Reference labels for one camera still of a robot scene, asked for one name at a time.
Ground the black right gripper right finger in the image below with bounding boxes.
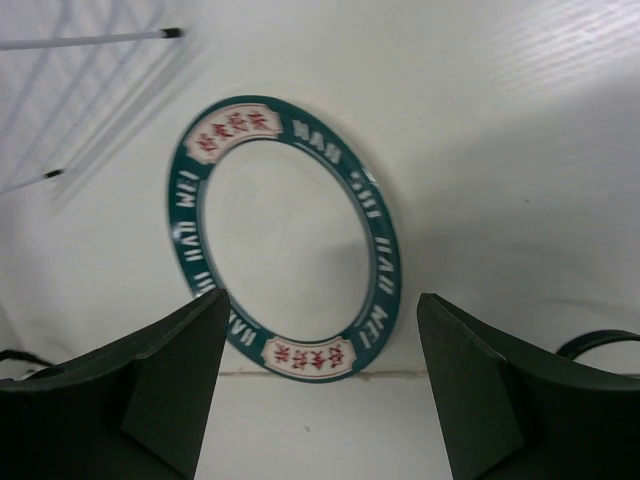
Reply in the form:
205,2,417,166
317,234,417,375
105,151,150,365
417,293,639,479

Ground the clear wire dish rack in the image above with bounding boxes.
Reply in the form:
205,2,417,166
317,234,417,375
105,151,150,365
1,1,197,198

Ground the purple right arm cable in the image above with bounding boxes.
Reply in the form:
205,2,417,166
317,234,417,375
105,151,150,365
557,329,640,361

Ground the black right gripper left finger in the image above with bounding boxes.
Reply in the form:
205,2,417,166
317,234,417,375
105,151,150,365
1,289,230,480

